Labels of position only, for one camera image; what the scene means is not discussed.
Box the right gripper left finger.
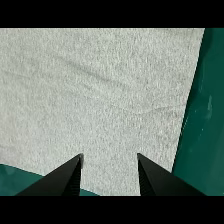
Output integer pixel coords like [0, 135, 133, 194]
[15, 152, 85, 197]

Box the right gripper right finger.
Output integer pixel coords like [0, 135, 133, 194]
[136, 152, 207, 197]

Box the grey T-shirt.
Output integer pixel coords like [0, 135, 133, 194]
[0, 28, 206, 197]

